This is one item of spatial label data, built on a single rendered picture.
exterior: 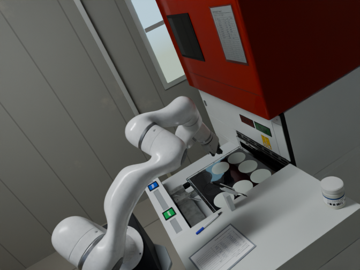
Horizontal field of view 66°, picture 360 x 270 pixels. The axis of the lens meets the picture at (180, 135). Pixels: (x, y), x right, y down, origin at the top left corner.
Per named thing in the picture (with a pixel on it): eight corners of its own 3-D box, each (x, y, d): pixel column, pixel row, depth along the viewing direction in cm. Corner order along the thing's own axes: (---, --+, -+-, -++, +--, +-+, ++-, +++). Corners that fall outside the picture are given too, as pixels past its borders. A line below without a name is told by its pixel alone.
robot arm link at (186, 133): (175, 144, 108) (189, 153, 137) (203, 113, 108) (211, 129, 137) (159, 129, 110) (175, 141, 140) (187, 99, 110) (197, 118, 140)
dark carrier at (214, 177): (239, 148, 161) (239, 147, 161) (279, 175, 131) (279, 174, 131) (189, 179, 155) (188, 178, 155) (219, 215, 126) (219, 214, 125)
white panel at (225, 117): (217, 129, 203) (199, 81, 185) (300, 184, 132) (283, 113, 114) (214, 132, 203) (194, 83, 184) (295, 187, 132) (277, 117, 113)
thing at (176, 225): (163, 187, 171) (153, 170, 165) (202, 249, 123) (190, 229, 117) (149, 195, 169) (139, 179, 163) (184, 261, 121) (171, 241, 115)
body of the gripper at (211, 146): (200, 128, 145) (210, 138, 153) (196, 145, 141) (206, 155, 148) (213, 127, 140) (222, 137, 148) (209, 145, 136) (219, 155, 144)
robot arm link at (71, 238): (110, 274, 98) (83, 281, 76) (72, 244, 103) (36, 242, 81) (130, 242, 102) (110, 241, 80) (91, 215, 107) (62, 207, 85)
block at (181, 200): (188, 195, 147) (186, 190, 145) (191, 198, 144) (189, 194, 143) (175, 203, 145) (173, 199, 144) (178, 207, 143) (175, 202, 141)
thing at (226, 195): (238, 199, 119) (229, 177, 113) (244, 204, 116) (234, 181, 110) (226, 207, 118) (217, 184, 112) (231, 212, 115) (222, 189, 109)
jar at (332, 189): (334, 192, 104) (330, 173, 100) (350, 202, 98) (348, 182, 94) (319, 202, 103) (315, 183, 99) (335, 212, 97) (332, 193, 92)
